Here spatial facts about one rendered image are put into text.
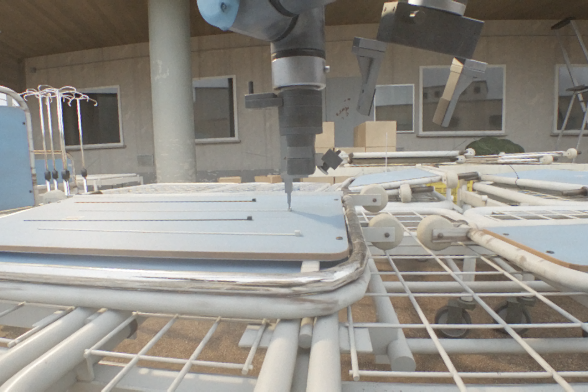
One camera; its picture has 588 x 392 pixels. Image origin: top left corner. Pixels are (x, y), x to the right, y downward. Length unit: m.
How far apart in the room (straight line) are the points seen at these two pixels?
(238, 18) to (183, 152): 4.36
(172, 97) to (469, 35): 4.50
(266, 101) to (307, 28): 0.13
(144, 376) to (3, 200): 1.01
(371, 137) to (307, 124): 3.54
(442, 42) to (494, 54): 6.97
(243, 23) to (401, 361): 0.44
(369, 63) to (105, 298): 0.44
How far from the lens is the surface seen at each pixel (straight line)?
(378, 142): 4.04
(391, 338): 0.41
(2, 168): 1.30
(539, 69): 7.82
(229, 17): 0.43
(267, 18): 0.43
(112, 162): 8.03
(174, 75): 4.88
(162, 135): 4.79
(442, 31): 0.49
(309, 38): 0.51
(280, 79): 0.51
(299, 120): 0.50
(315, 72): 0.51
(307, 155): 0.50
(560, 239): 0.60
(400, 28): 0.46
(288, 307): 0.31
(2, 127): 1.31
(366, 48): 0.45
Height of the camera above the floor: 0.66
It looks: 7 degrees down
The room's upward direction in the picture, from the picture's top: 1 degrees counter-clockwise
